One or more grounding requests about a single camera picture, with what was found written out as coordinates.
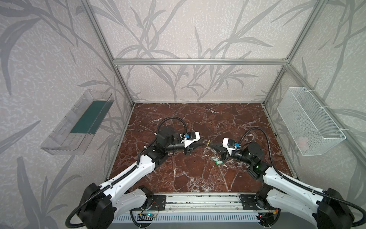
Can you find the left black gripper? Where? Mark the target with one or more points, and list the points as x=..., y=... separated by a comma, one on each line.
x=187, y=147

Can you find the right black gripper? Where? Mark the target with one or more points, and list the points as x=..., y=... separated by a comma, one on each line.
x=224, y=152

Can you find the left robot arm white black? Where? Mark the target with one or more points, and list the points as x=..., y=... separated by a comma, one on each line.
x=153, y=156

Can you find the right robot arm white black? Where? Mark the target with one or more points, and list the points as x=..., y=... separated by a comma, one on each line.
x=323, y=208

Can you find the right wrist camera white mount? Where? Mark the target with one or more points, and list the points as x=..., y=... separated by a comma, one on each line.
x=230, y=145

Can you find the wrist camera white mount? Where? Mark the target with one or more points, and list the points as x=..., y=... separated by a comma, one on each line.
x=189, y=138
x=230, y=145

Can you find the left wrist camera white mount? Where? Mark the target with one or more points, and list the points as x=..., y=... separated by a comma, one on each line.
x=189, y=138

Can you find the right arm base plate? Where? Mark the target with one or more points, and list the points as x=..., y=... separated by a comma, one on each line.
x=254, y=202

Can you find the aluminium front rail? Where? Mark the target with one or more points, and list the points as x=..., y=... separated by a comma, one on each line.
x=200, y=203

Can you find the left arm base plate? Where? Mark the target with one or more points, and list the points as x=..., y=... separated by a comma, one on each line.
x=155, y=203

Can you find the aluminium frame crossbar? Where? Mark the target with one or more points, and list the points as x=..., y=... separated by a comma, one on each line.
x=120, y=62

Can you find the white wire mesh basket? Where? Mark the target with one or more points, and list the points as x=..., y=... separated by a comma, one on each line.
x=310, y=125

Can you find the clear plastic wall bin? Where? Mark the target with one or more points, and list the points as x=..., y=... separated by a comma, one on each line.
x=75, y=132

